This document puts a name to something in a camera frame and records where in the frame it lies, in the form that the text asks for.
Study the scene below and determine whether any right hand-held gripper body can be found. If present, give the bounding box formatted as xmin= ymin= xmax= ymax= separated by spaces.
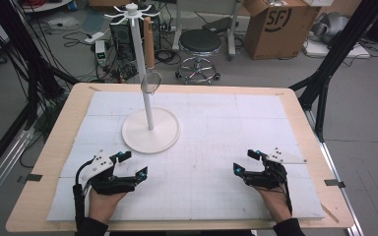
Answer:
xmin=241 ymin=147 xmax=308 ymax=191

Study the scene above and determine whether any brown cardboard box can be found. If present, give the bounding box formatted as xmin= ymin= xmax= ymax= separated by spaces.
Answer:
xmin=242 ymin=0 xmax=323 ymax=61

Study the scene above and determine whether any person's right hand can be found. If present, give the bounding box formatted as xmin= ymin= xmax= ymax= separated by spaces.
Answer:
xmin=255 ymin=185 xmax=293 ymax=224

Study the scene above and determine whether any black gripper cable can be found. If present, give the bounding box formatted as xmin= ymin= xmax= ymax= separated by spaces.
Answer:
xmin=282 ymin=178 xmax=294 ymax=215
xmin=72 ymin=158 xmax=95 ymax=232

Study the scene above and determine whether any brown tape strip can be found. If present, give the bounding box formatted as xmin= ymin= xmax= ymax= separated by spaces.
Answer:
xmin=319 ymin=203 xmax=341 ymax=225

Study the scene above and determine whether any light wooden table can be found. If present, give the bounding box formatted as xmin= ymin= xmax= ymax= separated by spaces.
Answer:
xmin=5 ymin=82 xmax=355 ymax=234

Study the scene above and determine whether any black tape piece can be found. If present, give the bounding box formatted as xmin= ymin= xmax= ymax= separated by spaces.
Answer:
xmin=323 ymin=178 xmax=347 ymax=190
xmin=16 ymin=173 xmax=44 ymax=184

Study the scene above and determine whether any grey device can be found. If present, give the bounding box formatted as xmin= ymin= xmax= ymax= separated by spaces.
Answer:
xmin=310 ymin=12 xmax=350 ymax=45

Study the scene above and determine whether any person's left hand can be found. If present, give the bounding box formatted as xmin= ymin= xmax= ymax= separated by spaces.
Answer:
xmin=88 ymin=188 xmax=128 ymax=224

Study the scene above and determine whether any black metal frame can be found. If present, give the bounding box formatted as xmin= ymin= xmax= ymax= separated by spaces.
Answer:
xmin=0 ymin=0 xmax=81 ymax=185
xmin=288 ymin=0 xmax=378 ymax=143

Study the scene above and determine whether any black laptop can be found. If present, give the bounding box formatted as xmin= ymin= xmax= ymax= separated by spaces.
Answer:
xmin=201 ymin=16 xmax=233 ymax=34

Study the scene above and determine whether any white flat board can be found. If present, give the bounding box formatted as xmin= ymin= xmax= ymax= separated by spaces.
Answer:
xmin=302 ymin=38 xmax=371 ymax=60

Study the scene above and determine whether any white power strip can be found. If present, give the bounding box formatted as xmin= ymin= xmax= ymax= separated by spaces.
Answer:
xmin=84 ymin=30 xmax=105 ymax=45

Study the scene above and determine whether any coiled black cable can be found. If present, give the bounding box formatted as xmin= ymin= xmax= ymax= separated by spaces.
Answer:
xmin=154 ymin=48 xmax=182 ymax=66

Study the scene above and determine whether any mesh strainer with wooden handle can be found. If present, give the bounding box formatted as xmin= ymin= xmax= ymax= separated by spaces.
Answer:
xmin=140 ymin=16 xmax=163 ymax=96

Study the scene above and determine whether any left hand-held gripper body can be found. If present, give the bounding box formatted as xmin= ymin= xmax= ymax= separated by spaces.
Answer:
xmin=80 ymin=148 xmax=140 ymax=197

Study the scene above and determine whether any black computer tower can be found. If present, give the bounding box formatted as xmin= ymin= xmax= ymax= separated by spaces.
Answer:
xmin=108 ymin=3 xmax=162 ymax=62

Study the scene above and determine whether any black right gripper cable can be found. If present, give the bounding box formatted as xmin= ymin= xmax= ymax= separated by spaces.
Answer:
xmin=282 ymin=178 xmax=294 ymax=215

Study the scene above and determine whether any aluminium rail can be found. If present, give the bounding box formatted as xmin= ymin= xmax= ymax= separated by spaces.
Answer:
xmin=0 ymin=125 xmax=35 ymax=214
xmin=303 ymin=109 xmax=365 ymax=236

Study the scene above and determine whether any black round stool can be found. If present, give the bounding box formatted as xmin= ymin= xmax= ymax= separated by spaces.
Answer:
xmin=175 ymin=29 xmax=222 ymax=86

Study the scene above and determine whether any white hook rack stand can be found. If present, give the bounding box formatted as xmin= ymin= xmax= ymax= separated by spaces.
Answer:
xmin=103 ymin=2 xmax=182 ymax=155

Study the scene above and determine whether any white power supply unit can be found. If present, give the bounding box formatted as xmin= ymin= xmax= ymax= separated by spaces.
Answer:
xmin=94 ymin=39 xmax=108 ymax=67

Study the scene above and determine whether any white foam mat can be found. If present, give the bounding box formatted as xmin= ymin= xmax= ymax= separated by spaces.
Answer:
xmin=46 ymin=90 xmax=326 ymax=221

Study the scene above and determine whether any round white table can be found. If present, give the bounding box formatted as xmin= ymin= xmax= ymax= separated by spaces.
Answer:
xmin=21 ymin=0 xmax=75 ymax=14

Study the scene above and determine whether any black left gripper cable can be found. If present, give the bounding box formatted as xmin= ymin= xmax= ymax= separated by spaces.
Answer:
xmin=72 ymin=158 xmax=95 ymax=232

